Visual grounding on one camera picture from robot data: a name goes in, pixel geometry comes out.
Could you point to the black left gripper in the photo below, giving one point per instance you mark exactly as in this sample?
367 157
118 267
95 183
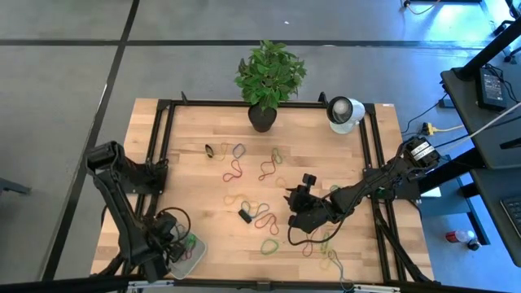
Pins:
165 236

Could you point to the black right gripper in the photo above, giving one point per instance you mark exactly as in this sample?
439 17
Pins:
315 211

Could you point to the green rubber band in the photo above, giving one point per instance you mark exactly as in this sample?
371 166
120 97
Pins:
325 242
334 188
190 242
262 247
281 158

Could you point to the blue rubber band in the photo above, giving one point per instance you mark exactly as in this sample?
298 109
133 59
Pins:
255 211
338 262
233 151

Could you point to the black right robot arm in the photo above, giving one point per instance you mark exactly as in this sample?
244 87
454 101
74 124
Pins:
366 187

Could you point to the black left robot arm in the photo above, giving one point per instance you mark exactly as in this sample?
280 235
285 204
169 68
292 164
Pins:
118 203

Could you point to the grey plastic bin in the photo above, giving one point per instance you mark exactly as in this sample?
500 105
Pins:
195 260

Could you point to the green potted plant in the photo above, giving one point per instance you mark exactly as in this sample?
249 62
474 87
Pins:
268 77

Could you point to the grey chair part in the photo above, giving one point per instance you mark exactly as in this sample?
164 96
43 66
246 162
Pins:
12 186

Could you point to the red white bottle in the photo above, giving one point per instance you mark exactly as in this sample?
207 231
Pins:
462 236

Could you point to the black desk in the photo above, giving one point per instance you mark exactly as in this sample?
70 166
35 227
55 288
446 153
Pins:
468 106

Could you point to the black keyboard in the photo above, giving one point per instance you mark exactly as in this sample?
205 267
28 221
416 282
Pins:
513 211

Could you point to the black power adapter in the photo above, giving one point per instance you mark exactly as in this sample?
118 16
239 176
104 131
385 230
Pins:
491 89

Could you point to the black diagonal beam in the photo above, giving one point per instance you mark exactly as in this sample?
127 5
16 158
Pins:
488 51

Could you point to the black chair base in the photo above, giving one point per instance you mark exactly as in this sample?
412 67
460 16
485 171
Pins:
502 27

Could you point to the black frame crossbeam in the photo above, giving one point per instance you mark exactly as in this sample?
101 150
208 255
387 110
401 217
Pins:
61 287

